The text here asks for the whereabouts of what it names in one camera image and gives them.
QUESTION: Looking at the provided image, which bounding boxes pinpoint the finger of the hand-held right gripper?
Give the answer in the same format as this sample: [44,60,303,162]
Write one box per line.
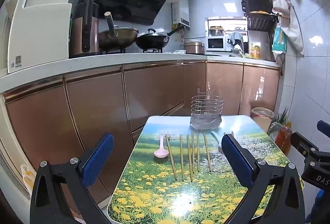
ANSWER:
[317,120,330,138]
[291,132,321,163]

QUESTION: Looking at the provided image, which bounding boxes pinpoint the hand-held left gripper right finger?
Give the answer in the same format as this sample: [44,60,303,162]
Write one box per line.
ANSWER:
[222,133,306,224]

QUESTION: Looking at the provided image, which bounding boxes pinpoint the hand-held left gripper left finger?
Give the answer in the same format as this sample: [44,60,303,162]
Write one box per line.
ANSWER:
[29,133,114,224]

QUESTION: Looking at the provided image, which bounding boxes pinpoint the wire utensil holder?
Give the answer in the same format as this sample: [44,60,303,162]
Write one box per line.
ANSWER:
[190,88,223,132]

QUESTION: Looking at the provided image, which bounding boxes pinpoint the orange oil bottle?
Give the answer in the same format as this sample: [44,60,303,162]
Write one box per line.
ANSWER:
[275,124,292,156]

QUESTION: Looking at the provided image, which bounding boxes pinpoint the clear plastic bag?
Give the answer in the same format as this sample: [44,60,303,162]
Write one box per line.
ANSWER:
[268,121,283,138]

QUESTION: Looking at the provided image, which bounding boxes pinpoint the green onions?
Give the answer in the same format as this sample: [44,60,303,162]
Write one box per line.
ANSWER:
[277,107,290,124]

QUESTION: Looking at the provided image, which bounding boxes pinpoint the copper base cabinets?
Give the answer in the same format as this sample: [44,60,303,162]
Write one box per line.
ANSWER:
[0,60,281,214]

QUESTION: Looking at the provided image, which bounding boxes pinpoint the beige trash bin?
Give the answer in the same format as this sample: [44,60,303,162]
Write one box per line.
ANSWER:
[251,107,275,127]

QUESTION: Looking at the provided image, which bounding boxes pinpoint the pink plastic spoon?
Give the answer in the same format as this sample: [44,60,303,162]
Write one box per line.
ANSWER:
[154,136,169,159]

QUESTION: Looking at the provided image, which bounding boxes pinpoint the white kitchen countertop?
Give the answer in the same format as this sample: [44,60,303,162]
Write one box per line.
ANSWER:
[0,53,282,91]

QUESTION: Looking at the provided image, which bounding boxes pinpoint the green hanging packet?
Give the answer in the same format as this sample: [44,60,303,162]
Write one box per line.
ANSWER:
[272,23,289,55]

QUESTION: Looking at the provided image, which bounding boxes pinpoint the yellow cooking oil bottle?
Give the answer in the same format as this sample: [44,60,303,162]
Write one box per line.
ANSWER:
[250,43,261,60]

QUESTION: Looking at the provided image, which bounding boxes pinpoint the gas stove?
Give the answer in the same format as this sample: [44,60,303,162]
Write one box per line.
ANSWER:
[99,47,164,55]

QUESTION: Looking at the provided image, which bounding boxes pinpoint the white microwave oven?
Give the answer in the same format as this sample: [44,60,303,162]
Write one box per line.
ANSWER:
[204,36,228,52]

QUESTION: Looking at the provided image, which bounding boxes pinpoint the rose gold rice cooker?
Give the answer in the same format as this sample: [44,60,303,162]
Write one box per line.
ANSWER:
[184,42,206,55]

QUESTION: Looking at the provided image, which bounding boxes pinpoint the pale hanging cloth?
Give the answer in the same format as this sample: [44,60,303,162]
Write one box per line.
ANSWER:
[227,31,243,45]

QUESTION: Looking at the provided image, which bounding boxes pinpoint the brass wok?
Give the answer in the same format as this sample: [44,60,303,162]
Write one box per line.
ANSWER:
[99,12,139,52]

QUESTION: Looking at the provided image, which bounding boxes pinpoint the hanging plastic bags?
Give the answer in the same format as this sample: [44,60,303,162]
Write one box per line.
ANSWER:
[272,0,325,57]

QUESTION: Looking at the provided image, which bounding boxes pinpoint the rose gold electric kettle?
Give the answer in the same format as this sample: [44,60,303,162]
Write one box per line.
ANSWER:
[69,0,100,58]

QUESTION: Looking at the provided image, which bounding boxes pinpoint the black wok with lid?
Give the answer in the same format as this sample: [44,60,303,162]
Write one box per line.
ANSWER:
[135,25,185,50]

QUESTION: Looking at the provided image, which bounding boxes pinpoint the kitchen window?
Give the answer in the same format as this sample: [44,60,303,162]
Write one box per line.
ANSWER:
[205,17,249,39]

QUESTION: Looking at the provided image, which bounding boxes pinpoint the white countertop appliance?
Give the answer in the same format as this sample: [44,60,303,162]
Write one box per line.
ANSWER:
[5,0,80,75]

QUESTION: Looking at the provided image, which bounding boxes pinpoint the white water heater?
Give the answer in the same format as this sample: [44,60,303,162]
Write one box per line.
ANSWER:
[171,0,192,31]

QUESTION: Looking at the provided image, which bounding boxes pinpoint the black wall rack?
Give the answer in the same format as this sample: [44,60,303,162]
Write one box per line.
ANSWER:
[240,0,279,31]

